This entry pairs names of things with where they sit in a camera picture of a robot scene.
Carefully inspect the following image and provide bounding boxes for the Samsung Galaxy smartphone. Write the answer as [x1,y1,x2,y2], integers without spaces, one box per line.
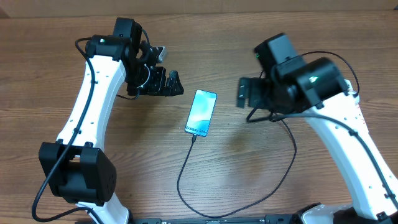
[185,90,217,137]

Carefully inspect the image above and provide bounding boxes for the black USB charging cable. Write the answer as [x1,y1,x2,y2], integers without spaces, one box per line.
[176,50,361,219]

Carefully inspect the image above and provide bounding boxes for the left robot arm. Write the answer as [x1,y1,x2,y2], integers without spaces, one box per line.
[39,17,184,223]

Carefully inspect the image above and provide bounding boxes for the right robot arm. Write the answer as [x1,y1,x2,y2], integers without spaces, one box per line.
[237,33,397,223]

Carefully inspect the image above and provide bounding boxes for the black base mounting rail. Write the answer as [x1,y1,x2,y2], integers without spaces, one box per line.
[127,214,303,224]

